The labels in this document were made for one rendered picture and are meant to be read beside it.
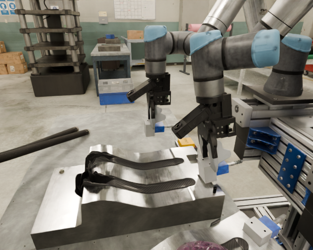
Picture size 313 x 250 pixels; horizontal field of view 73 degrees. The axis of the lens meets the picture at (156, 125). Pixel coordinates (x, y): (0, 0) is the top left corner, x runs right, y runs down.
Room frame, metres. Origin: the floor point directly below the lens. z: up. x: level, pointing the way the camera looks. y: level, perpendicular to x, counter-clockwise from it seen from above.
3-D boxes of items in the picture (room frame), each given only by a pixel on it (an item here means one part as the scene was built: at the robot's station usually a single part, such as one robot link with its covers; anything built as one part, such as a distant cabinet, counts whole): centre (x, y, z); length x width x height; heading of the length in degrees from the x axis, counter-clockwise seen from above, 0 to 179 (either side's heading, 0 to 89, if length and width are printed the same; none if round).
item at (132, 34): (6.51, 0.60, 0.94); 0.41 x 0.33 x 0.29; 108
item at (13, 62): (6.02, 4.09, 0.42); 0.86 x 0.33 x 0.83; 101
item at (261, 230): (0.37, -0.28, 0.86); 0.13 x 0.05 x 0.05; 119
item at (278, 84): (0.91, -0.55, 1.09); 0.15 x 0.15 x 0.10
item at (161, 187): (0.51, 0.06, 0.92); 0.35 x 0.16 x 0.09; 101
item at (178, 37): (0.80, -0.09, 1.25); 0.11 x 0.11 x 0.08; 28
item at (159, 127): (0.77, -0.02, 0.93); 0.13 x 0.05 x 0.05; 101
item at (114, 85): (3.71, 0.72, 0.28); 0.61 x 0.41 x 0.15; 101
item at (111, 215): (0.52, 0.08, 0.87); 0.50 x 0.26 x 0.14; 101
